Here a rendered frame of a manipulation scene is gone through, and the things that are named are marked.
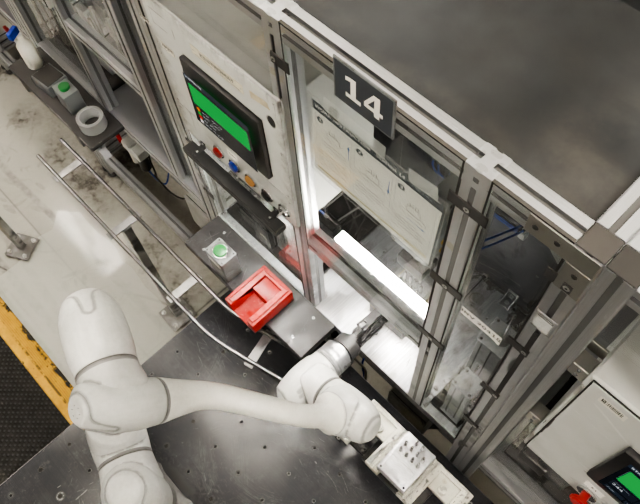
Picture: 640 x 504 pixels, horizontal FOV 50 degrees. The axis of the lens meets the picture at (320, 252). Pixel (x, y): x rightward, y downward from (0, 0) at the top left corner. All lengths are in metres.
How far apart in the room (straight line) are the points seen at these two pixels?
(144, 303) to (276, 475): 1.30
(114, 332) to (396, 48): 0.81
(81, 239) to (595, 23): 2.70
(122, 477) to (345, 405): 0.64
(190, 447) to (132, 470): 0.30
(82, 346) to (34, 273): 1.97
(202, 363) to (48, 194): 1.63
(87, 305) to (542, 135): 0.97
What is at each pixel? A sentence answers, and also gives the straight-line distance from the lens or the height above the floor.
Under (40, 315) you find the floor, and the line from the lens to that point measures 3.32.
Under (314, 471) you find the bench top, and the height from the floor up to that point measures 0.68.
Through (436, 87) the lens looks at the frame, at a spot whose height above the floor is 2.01.
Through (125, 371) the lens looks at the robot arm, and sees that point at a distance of 1.44.
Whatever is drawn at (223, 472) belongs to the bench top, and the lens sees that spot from 2.17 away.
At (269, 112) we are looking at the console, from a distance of 1.31.
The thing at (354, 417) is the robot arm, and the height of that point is 1.16.
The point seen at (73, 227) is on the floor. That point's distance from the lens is 3.47.
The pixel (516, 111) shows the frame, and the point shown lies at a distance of 1.02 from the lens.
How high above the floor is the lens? 2.78
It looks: 62 degrees down
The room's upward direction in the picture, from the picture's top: 6 degrees counter-clockwise
